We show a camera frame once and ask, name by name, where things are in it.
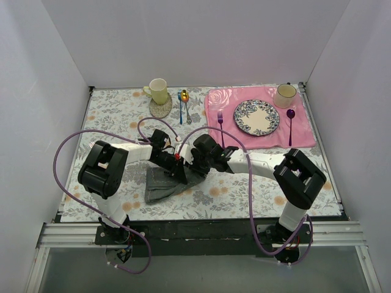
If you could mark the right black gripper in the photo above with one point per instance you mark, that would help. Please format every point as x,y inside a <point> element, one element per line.
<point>198,165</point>

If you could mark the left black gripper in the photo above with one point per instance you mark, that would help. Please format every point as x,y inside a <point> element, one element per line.
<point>176,166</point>

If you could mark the grey cloth napkin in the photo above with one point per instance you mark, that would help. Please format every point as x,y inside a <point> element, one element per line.
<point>160,186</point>

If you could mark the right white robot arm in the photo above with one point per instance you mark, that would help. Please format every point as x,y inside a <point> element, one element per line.
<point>298,177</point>

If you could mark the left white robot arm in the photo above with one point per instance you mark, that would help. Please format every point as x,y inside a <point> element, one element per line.
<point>102,172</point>

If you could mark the purple fork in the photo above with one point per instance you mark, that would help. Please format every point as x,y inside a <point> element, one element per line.
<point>220,120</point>

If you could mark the round woven coaster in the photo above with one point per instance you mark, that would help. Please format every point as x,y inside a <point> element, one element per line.
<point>161,110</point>

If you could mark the gold bowl spoon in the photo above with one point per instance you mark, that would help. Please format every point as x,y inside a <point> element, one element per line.
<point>185,100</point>

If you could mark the blue floral plate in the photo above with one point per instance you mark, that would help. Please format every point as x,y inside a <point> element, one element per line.
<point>256,117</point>

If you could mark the floral tablecloth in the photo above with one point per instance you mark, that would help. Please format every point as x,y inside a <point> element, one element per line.
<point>125,112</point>

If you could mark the yellow-green mug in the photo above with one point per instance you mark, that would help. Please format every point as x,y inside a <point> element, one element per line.
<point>157,91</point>

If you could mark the pink floral placemat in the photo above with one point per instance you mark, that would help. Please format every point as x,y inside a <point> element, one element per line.
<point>227,99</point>

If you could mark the purple spoon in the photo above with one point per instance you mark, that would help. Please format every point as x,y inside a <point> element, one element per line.
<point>290,114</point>

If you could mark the cream mug dark rim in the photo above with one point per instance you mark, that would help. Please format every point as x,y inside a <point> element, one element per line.
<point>284,96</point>

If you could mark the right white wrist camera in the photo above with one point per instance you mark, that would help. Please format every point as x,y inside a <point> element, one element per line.
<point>184,151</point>

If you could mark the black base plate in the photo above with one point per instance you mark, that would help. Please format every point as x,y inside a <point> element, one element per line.
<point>201,237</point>

